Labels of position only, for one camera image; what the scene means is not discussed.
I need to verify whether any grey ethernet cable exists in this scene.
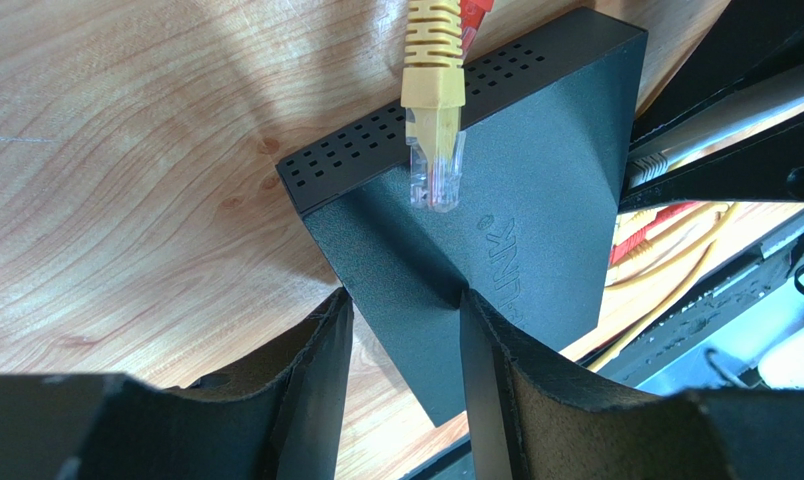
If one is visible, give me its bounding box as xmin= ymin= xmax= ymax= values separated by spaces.
xmin=624 ymin=83 xmax=804 ymax=189

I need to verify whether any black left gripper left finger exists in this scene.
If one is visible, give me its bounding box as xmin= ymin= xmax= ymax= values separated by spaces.
xmin=0 ymin=289 xmax=353 ymax=479

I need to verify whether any yellow ethernet cable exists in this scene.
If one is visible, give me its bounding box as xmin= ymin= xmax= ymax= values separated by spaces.
xmin=584 ymin=202 xmax=743 ymax=374
xmin=400 ymin=0 xmax=469 ymax=214

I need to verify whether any black network switch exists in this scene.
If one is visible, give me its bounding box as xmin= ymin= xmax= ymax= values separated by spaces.
xmin=277 ymin=7 xmax=648 ymax=425

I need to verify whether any red ethernet cable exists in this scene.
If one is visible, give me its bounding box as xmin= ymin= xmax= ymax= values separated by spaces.
xmin=456 ymin=0 xmax=495 ymax=61

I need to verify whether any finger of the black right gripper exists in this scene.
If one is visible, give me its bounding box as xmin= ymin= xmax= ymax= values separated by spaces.
xmin=631 ymin=0 xmax=804 ymax=143
xmin=619 ymin=119 xmax=804 ymax=213

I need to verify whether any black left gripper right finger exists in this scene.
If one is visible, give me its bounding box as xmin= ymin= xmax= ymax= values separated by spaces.
xmin=460 ymin=290 xmax=804 ymax=479

